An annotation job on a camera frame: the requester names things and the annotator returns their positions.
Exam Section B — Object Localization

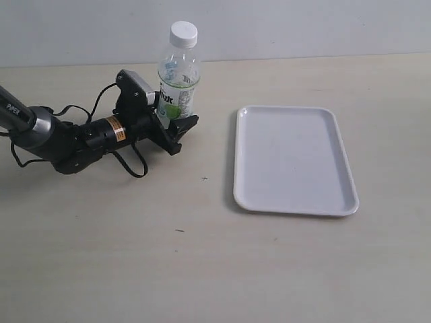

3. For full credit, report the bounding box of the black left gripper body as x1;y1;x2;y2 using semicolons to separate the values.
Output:
113;88;182;155

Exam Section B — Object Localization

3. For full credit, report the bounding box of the clear plastic drink bottle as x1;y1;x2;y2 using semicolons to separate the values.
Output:
156;41;200;129

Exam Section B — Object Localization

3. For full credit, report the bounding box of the white bottle cap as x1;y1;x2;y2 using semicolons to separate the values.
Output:
169;21;198;49

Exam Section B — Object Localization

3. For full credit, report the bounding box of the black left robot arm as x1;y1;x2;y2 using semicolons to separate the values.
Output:
1;85;199;178

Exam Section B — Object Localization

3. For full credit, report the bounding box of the white rectangular plastic tray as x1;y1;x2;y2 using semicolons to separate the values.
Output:
233;105;360;217

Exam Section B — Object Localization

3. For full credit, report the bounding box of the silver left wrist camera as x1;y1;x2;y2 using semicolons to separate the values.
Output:
116;69;157;106

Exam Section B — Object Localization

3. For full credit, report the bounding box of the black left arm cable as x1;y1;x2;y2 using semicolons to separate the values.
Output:
9;82;149;178

